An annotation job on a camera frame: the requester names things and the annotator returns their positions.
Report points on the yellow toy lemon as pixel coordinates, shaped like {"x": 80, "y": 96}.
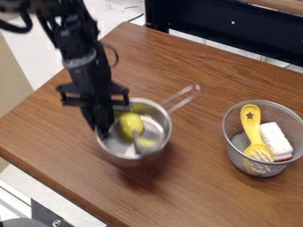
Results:
{"x": 130, "y": 125}

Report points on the yellow toy fork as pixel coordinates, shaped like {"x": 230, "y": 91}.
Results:
{"x": 252, "y": 127}

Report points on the silver mesh basket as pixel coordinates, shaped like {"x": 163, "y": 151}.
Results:
{"x": 236, "y": 127}

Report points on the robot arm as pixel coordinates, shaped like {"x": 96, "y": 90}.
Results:
{"x": 73, "y": 32}

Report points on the black metal frame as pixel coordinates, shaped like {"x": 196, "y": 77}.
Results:
{"x": 236, "y": 26}

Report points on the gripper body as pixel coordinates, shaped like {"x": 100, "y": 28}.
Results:
{"x": 89, "y": 82}

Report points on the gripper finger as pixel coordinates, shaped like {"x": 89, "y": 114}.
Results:
{"x": 90, "y": 116}
{"x": 105, "y": 119}

